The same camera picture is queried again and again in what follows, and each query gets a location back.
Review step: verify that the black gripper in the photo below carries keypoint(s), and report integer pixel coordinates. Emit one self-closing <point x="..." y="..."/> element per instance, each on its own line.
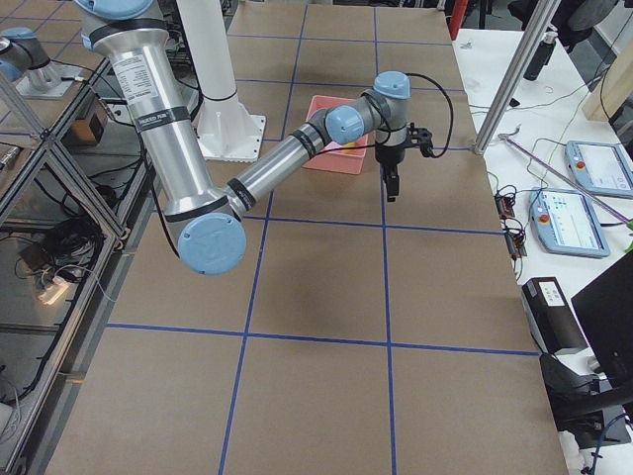
<point x="388" y="156"/>

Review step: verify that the yellow foam block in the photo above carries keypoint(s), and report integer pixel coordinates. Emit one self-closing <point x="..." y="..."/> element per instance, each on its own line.
<point x="348" y="147"/>

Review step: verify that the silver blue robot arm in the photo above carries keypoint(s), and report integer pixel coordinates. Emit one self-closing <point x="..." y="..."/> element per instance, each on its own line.
<point x="207" y="218"/>

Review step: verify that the pink plastic bin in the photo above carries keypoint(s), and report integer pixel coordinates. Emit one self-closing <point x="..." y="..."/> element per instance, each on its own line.
<point x="332" y="159"/>

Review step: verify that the near teach pendant tablet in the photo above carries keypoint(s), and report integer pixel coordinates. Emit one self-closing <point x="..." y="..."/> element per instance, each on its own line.
<point x="565" y="223"/>

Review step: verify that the teach pendant tablet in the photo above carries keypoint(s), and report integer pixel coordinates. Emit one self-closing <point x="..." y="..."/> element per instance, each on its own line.
<point x="565" y="223"/>
<point x="600" y="168"/>

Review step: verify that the black water bottle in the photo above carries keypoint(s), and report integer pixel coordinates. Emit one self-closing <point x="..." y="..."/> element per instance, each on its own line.
<point x="541" y="56"/>

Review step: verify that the black box device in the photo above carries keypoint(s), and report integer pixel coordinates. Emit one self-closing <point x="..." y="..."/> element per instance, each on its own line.
<point x="551" y="320"/>

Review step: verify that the far teach pendant tablet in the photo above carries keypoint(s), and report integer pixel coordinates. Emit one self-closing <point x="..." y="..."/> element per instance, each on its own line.
<point x="600" y="168"/>

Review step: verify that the black monitor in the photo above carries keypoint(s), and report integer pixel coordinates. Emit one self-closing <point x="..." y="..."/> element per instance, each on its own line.
<point x="604" y="311"/>

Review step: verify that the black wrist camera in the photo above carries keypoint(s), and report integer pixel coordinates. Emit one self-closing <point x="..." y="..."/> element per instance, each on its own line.
<point x="420" y="138"/>

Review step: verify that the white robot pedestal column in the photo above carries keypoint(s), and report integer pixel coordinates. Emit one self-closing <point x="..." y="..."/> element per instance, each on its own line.
<point x="225" y="129"/>

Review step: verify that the aluminium frame post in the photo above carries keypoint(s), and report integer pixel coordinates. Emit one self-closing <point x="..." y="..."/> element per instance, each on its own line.
<point x="531" y="36"/>

